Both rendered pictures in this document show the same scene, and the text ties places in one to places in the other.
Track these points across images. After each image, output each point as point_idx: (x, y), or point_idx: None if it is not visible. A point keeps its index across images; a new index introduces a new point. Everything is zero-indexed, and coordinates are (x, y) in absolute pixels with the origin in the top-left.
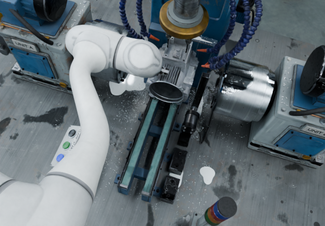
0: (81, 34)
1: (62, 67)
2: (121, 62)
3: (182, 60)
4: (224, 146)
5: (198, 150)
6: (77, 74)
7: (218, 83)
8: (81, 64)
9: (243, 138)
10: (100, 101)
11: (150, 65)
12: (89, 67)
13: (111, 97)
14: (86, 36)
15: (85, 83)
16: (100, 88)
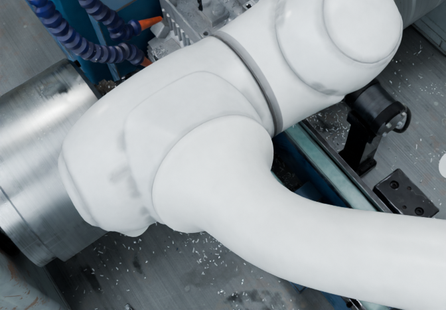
0: (135, 140)
1: (11, 303)
2: (300, 99)
3: (235, 13)
4: (418, 95)
5: (397, 149)
6: (332, 241)
7: None
8: (282, 205)
9: (423, 51)
10: (135, 274)
11: (399, 16)
12: (293, 192)
13: (145, 243)
14: (157, 127)
15: (412, 233)
16: (102, 253)
